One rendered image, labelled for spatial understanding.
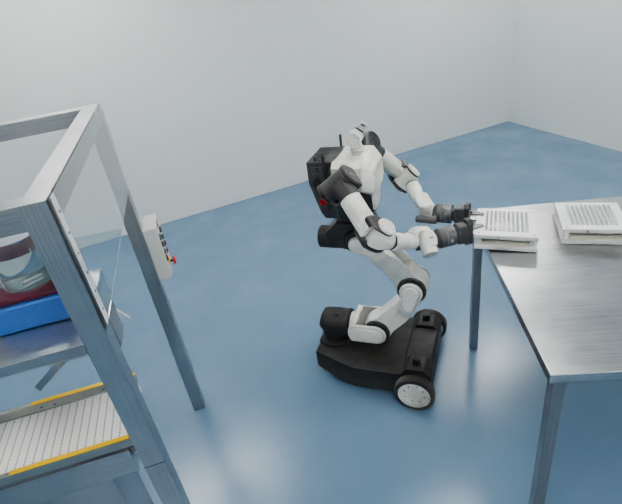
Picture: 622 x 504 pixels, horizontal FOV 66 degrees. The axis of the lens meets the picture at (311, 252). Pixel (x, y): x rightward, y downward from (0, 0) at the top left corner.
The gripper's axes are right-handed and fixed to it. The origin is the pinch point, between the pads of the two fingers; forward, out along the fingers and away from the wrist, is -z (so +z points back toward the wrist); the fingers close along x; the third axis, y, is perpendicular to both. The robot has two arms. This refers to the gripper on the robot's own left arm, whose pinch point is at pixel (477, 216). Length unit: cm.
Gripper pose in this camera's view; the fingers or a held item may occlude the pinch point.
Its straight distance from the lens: 228.6
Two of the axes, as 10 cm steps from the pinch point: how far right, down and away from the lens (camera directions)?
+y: -4.5, 5.1, -7.3
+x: 1.3, 8.5, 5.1
